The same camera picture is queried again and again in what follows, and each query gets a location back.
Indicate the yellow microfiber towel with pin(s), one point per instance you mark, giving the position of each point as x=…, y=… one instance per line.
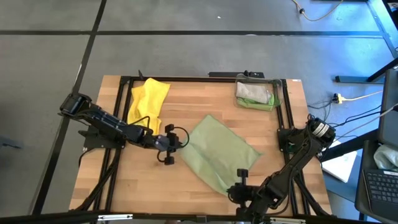
x=149, y=99

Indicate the dark laptop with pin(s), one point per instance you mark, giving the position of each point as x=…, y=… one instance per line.
x=381, y=186

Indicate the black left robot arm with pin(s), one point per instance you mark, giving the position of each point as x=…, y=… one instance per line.
x=109, y=124

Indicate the silver metal bracket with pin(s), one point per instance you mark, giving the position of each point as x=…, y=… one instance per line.
x=287, y=220
x=115, y=217

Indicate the clear plastic bin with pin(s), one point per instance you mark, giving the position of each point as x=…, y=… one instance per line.
x=278, y=85

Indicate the white booklet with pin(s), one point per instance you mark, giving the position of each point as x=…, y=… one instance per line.
x=340, y=165

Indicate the grey waffle microfiber towel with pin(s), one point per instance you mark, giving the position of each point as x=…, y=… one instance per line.
x=252, y=92

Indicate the black aluminium table frame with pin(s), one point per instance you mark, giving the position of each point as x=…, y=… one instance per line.
x=202, y=79

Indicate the black desk foot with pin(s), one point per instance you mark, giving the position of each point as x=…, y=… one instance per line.
x=357, y=79

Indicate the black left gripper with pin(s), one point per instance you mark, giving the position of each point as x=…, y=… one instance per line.
x=170, y=129

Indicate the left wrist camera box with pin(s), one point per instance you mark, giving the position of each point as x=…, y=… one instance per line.
x=161, y=143

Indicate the bright green microfiber towel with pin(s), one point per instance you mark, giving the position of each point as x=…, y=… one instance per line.
x=258, y=106

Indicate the pale crumpled cloth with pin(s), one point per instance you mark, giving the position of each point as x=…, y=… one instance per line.
x=387, y=157

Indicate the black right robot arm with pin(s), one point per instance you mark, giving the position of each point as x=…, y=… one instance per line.
x=295, y=161

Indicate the pale green teal-edged towel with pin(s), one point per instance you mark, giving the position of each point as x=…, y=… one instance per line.
x=217, y=149

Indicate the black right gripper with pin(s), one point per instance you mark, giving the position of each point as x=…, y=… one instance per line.
x=248, y=196

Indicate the grey flat panel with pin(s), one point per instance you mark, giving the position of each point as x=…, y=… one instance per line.
x=390, y=109

